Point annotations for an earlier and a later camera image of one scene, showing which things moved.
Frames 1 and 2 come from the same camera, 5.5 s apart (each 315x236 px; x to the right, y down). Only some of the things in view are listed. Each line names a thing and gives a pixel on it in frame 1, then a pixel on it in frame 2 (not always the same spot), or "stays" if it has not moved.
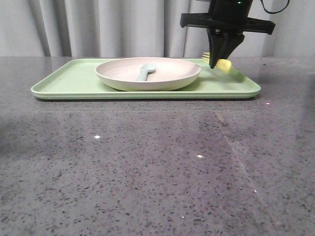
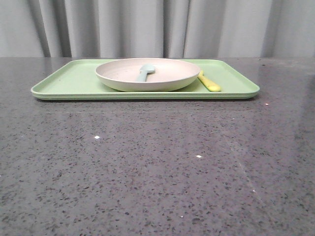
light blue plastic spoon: (145, 68) stays
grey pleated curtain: (143, 28) stays
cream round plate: (170, 73) stays
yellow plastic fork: (223, 65) → (211, 86)
